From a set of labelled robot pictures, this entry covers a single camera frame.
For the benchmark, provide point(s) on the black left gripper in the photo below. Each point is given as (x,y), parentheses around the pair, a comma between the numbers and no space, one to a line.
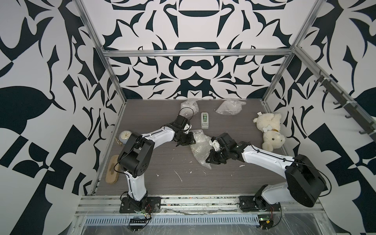
(190,141)

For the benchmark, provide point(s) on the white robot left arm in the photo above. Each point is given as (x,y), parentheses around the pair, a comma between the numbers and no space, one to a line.
(135,157)

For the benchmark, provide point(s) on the black wall hook rail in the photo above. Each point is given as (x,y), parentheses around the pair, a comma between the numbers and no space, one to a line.
(350,105)

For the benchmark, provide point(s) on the white teddy bear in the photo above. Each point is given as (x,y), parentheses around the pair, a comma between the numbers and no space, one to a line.
(269,124)

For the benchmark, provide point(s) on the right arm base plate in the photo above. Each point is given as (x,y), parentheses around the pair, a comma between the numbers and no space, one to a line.
(256,204)

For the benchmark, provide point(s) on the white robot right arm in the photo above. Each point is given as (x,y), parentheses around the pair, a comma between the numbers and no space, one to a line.
(303,182)

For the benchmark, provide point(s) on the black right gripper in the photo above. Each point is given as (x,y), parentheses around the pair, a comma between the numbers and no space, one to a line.
(211,158)

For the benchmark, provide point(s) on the bubble wrap sheet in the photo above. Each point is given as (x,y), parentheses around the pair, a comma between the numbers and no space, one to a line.
(189,108)
(230,107)
(201,148)

